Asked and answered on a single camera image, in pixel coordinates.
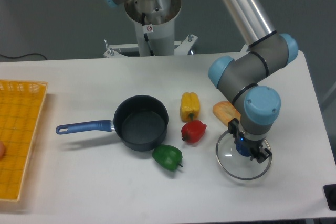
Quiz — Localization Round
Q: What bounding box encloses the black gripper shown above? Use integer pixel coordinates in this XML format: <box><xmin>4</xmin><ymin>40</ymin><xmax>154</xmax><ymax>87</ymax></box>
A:
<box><xmin>228</xmin><ymin>118</ymin><xmax>272</xmax><ymax>164</ymax></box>

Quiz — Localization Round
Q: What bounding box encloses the glass pot lid blue knob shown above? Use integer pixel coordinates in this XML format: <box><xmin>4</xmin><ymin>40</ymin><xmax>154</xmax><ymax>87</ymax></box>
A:
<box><xmin>215</xmin><ymin>131</ymin><xmax>272</xmax><ymax>181</ymax></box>

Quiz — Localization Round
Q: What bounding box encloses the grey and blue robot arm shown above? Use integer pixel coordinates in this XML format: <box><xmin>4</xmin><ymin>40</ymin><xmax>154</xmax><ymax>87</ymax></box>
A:
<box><xmin>106</xmin><ymin>0</ymin><xmax>298</xmax><ymax>163</ymax></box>

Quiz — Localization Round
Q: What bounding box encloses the toasted bread slice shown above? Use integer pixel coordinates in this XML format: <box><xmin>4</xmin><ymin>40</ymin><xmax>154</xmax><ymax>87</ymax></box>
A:
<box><xmin>213</xmin><ymin>101</ymin><xmax>241</xmax><ymax>126</ymax></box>

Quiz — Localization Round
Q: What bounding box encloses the red bell pepper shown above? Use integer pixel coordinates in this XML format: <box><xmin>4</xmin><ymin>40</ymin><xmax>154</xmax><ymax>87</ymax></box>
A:
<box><xmin>181</xmin><ymin>120</ymin><xmax>207</xmax><ymax>143</ymax></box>

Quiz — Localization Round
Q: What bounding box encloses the black device at table edge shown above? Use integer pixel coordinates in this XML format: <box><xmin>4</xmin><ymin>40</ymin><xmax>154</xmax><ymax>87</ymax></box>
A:
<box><xmin>323</xmin><ymin>184</ymin><xmax>336</xmax><ymax>211</ymax></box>

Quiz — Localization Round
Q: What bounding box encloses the yellow bell pepper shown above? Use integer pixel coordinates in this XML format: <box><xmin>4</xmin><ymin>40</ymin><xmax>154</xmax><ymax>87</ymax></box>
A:
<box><xmin>180</xmin><ymin>92</ymin><xmax>201</xmax><ymax>122</ymax></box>

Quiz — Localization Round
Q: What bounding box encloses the green bell pepper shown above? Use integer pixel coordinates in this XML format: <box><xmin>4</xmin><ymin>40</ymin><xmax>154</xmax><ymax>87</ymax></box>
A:
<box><xmin>152</xmin><ymin>144</ymin><xmax>183</xmax><ymax>172</ymax></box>

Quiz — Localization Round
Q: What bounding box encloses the yellow woven basket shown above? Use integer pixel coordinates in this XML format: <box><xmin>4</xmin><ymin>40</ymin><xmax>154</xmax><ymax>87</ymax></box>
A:
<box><xmin>1</xmin><ymin>80</ymin><xmax>48</xmax><ymax>202</ymax></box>

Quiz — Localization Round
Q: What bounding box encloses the orange object in basket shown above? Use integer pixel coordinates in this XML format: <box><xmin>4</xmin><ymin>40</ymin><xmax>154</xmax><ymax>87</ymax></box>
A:
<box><xmin>0</xmin><ymin>141</ymin><xmax>6</xmax><ymax>159</ymax></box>

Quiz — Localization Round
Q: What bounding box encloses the dark saucepan with blue handle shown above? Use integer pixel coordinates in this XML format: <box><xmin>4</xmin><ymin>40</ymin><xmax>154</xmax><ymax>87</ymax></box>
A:
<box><xmin>56</xmin><ymin>95</ymin><xmax>169</xmax><ymax>152</ymax></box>

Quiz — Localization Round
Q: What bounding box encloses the black cable on floor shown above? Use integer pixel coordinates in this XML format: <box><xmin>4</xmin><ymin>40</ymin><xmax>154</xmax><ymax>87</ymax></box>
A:
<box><xmin>0</xmin><ymin>52</ymin><xmax>48</xmax><ymax>60</ymax></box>

